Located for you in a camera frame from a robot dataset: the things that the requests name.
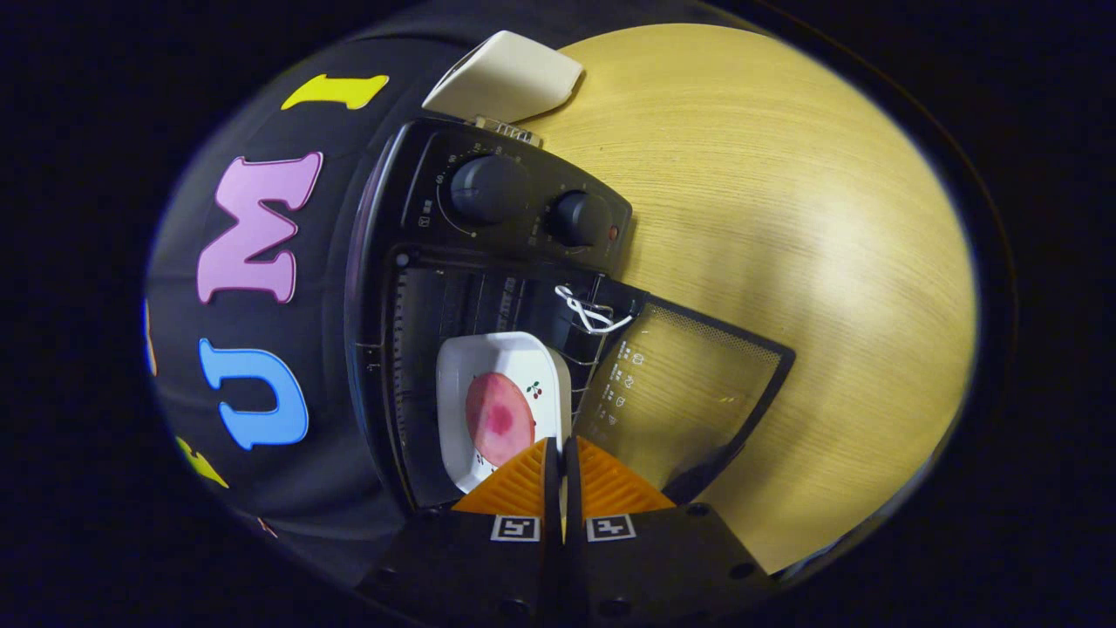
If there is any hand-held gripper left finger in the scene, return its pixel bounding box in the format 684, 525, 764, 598
357, 436, 564, 628

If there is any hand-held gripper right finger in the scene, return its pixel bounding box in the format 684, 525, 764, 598
562, 435, 779, 628

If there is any pink round food slice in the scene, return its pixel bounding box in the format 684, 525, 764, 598
465, 372, 536, 468

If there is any white square food plate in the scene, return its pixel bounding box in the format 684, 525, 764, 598
435, 331, 574, 495

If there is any black toaster oven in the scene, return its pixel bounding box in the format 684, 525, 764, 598
344, 116, 797, 512

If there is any white box appliance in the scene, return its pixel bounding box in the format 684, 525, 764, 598
422, 31, 584, 125

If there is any white string loop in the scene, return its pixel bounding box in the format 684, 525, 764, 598
555, 284, 636, 336

